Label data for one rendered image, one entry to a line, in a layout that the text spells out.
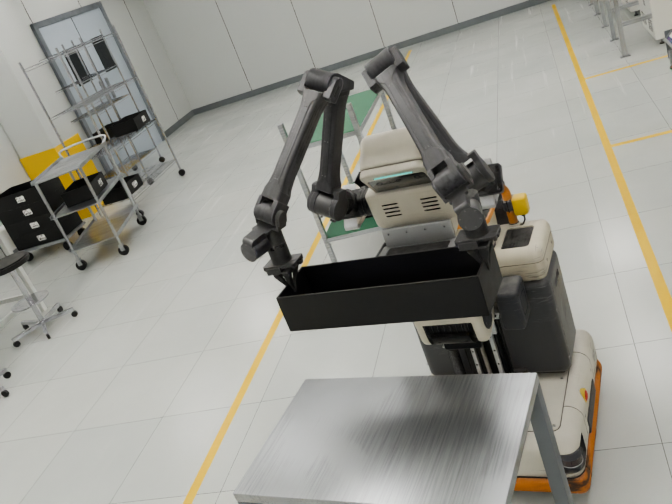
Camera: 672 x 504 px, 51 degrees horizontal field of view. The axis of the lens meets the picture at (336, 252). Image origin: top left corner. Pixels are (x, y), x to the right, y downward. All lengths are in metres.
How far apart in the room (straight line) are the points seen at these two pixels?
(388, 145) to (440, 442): 0.83
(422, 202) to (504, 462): 0.81
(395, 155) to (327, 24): 9.76
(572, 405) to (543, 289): 0.41
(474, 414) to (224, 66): 10.92
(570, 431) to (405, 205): 0.94
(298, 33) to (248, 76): 1.16
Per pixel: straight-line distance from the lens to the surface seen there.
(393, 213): 2.12
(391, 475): 1.71
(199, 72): 12.55
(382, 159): 2.00
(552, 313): 2.52
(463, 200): 1.59
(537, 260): 2.41
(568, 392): 2.61
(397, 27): 11.51
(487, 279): 1.73
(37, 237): 7.97
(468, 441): 1.73
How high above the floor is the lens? 1.93
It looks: 23 degrees down
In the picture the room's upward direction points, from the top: 21 degrees counter-clockwise
